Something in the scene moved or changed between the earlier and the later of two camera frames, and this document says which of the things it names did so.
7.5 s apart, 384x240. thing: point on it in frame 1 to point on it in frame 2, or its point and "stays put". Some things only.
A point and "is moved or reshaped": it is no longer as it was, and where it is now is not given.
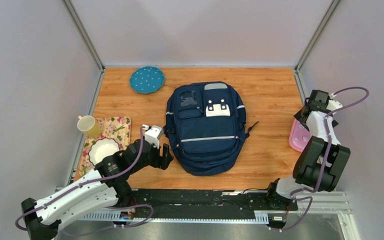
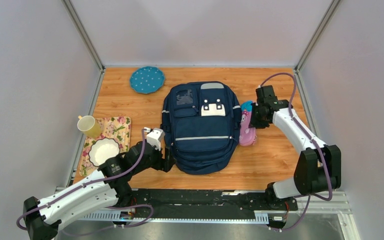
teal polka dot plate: x=147 y=79 stays put
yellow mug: x=88 y=124 stays put
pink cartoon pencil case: x=299 y=137 is moved or reshaped
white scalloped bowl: x=101 y=148 stays put
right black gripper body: x=298 y=116 to x=256 y=121
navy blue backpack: x=206 y=122 stays put
